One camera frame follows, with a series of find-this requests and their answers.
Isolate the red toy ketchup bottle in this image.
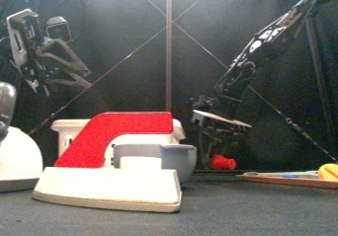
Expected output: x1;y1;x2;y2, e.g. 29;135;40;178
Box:
208;154;238;171

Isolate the brown wooden plate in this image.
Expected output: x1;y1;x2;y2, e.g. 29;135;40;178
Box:
235;173;338;191

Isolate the grey blue toy cup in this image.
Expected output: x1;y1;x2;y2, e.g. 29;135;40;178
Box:
111;142;198;185

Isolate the blue grey toy utensil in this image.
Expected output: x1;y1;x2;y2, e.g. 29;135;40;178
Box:
242;170;319;179

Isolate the white plastic basket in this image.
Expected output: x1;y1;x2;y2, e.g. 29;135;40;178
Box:
49;118;187;167

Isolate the yellow toy food piece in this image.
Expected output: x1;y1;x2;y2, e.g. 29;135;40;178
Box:
317;162;338;182

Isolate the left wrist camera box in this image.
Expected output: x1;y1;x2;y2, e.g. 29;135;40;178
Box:
45;16;72;44

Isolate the diagonal frame brace wire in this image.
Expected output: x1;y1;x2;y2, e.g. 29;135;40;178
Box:
27;0;223;136
128;0;338;164

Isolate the vertical metal frame pole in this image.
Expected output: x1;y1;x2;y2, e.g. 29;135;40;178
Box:
164;0;174;114

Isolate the white toy iron red handle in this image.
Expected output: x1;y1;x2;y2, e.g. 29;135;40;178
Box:
32;111;183;214

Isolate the white toy kettle grey handle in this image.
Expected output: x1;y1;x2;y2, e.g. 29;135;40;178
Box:
0;81;45;193

